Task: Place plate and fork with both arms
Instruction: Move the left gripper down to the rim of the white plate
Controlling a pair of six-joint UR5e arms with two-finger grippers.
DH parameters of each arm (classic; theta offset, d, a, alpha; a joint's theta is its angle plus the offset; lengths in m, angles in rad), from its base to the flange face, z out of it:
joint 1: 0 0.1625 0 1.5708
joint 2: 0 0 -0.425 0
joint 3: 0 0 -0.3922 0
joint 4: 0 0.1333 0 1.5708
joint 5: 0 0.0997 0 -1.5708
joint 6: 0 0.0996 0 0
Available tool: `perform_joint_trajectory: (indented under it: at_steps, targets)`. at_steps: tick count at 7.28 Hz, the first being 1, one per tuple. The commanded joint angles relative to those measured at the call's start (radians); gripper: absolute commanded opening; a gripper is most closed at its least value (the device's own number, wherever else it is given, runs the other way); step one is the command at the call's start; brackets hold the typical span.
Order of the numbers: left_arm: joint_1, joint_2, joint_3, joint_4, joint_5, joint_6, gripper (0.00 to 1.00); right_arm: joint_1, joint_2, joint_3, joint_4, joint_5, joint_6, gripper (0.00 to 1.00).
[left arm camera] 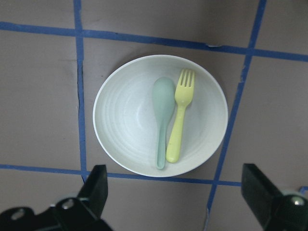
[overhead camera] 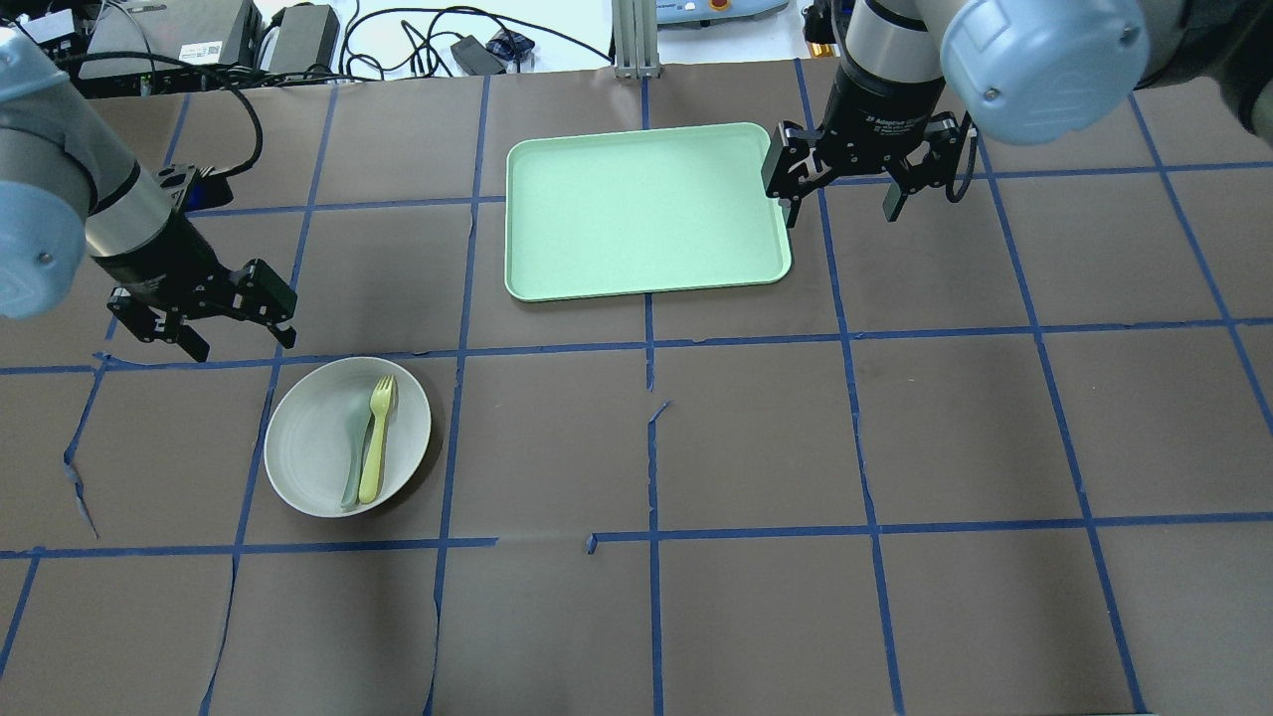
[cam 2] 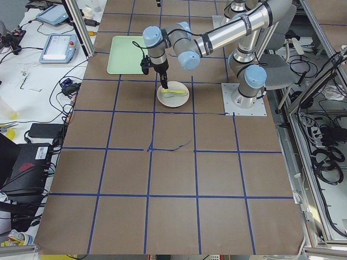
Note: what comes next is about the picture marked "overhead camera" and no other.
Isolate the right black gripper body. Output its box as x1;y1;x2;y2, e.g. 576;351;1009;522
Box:
802;68;952;183

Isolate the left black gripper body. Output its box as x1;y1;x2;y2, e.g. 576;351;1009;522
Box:
92;210;261;329

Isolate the yellow plastic fork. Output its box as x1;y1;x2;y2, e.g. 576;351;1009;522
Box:
356;373;396;505

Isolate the white round plate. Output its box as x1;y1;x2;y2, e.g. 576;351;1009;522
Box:
264;357;433;519

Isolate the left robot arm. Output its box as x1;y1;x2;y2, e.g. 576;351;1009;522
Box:
1;27;298;362

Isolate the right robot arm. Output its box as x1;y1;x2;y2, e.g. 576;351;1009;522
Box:
761;1;1272;226

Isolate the pale green plastic spoon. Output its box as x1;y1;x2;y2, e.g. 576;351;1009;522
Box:
339;396;373;512

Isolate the light green tray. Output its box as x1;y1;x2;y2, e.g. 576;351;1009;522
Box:
504;122;793;302

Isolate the black computer box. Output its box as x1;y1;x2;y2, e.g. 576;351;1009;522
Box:
90;1;261;70

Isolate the black power brick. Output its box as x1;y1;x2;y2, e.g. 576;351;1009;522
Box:
264;3;340;74

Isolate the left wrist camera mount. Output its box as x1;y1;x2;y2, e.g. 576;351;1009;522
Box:
154;164;236;211

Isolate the aluminium frame post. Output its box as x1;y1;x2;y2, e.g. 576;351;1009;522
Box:
611;0;662;82

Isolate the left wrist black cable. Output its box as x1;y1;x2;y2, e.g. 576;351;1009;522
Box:
60;50;266;180

